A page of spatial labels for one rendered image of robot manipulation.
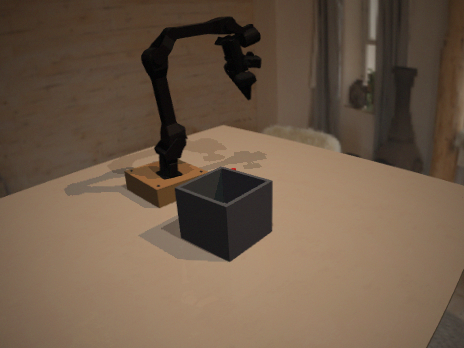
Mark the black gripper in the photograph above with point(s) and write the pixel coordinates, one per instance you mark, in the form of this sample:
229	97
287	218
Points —
234	68

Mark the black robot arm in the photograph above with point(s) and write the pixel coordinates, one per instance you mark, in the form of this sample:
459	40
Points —
155	61

